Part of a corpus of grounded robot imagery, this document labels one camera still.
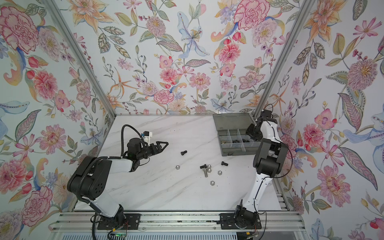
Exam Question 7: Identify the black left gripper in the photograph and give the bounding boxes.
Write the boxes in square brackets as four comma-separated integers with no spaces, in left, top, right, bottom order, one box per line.
[135,141,168,162]

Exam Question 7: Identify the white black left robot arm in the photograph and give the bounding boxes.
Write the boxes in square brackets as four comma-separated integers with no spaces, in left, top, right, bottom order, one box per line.
[67,138,169,218]

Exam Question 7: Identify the grey plastic organizer box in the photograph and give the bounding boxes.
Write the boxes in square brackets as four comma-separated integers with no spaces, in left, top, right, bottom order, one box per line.
[213,113,260,157]

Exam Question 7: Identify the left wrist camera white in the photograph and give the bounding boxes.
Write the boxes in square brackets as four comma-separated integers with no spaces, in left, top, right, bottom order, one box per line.
[142,131,153,144]

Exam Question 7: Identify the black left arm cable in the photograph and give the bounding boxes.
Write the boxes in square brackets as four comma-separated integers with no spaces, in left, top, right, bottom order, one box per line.
[120,124,145,158]

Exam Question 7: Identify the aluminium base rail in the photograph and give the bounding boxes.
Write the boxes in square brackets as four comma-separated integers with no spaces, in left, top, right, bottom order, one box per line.
[49,211,305,233]

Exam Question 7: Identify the aluminium corner post right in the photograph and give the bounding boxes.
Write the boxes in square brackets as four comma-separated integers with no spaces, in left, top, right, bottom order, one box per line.
[253,0,315,119]

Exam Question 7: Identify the aluminium corner post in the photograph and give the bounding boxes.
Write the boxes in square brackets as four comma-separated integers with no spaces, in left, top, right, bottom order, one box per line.
[42,0,117,120]
[253,0,315,119]

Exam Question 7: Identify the aluminium corner post left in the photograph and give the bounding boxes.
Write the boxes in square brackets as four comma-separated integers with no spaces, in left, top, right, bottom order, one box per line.
[42,0,117,120]

